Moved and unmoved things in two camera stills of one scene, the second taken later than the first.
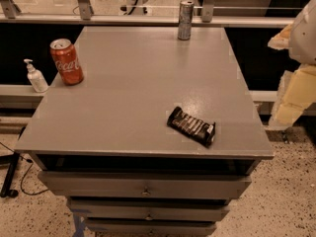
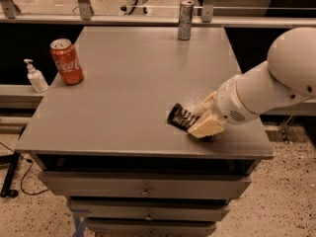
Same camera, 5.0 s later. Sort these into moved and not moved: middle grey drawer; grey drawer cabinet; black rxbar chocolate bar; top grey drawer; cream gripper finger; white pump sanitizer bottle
Moved: black rxbar chocolate bar; cream gripper finger
Not moved: middle grey drawer; white pump sanitizer bottle; top grey drawer; grey drawer cabinet
